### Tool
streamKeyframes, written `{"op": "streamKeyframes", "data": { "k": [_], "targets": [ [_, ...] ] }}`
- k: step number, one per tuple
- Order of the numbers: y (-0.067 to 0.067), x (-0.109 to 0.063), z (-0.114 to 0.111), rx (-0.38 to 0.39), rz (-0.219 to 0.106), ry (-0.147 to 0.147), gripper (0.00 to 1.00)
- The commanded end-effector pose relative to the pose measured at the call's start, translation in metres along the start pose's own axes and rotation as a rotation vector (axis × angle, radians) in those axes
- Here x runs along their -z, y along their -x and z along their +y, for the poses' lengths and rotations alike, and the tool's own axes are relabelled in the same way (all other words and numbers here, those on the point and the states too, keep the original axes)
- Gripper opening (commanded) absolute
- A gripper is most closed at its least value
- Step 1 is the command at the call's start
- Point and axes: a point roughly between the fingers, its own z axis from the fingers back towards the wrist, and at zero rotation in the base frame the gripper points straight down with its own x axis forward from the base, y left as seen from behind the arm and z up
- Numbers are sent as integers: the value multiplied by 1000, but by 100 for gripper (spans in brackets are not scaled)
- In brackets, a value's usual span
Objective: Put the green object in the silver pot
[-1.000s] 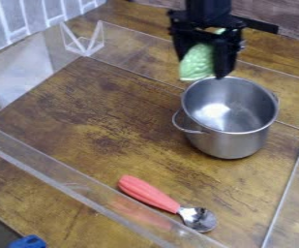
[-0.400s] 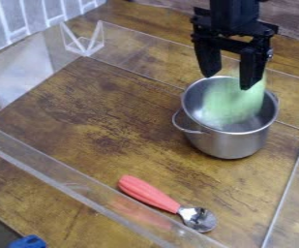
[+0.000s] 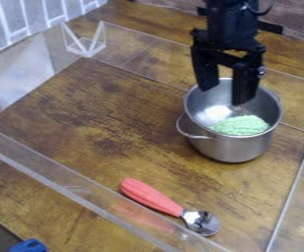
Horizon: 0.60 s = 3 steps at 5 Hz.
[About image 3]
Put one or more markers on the red handled metal spoon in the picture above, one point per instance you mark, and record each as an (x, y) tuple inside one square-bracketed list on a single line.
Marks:
[(200, 221)]

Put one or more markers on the silver metal pot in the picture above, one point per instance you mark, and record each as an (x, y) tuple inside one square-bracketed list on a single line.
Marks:
[(210, 107)]

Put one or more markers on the clear acrylic enclosure wall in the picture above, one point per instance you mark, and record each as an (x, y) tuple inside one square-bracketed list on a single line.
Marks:
[(92, 95)]

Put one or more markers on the blue object at corner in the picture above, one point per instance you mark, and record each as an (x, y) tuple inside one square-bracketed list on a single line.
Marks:
[(30, 245)]

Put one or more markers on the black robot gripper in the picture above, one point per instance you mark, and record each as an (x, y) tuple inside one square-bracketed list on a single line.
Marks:
[(228, 43)]

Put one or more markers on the green bumpy toy gourd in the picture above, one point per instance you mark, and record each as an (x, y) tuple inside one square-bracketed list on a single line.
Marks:
[(242, 125)]

